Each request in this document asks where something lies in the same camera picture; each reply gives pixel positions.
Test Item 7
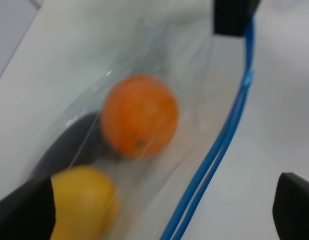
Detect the orange fruit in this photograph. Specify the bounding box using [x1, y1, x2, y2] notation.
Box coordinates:
[99, 74, 179, 158]

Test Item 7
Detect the blue zipper slider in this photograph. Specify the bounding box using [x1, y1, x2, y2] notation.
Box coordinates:
[242, 69, 254, 88]

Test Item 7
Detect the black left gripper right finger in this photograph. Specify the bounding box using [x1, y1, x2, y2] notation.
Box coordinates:
[272, 172, 309, 240]

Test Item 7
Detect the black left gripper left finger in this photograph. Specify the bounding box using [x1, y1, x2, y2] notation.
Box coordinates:
[0, 177, 56, 240]

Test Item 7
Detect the yellow pear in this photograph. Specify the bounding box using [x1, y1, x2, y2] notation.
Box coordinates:
[50, 165, 120, 240]

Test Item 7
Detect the clear zip bag blue seal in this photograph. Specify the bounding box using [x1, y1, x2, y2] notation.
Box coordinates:
[29, 7, 256, 240]

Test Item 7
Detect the dark purple eggplant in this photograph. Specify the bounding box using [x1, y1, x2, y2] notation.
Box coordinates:
[32, 112, 120, 181]

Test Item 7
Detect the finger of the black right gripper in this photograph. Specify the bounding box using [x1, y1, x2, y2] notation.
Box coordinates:
[213, 0, 261, 37]

